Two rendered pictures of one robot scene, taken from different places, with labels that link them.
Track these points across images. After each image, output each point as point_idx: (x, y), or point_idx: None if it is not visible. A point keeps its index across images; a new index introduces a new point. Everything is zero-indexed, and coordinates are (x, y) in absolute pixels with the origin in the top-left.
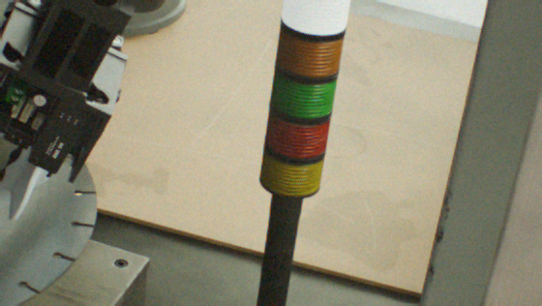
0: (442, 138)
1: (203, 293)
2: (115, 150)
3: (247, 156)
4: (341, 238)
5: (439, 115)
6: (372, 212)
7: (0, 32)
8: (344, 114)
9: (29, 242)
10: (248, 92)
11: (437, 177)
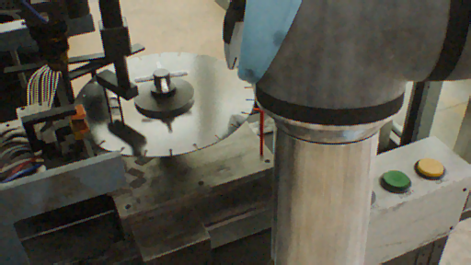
0: (201, 17)
1: None
2: None
3: (160, 51)
4: (218, 57)
5: (191, 11)
6: (214, 46)
7: (235, 1)
8: (166, 26)
9: (227, 78)
10: (131, 35)
11: (216, 28)
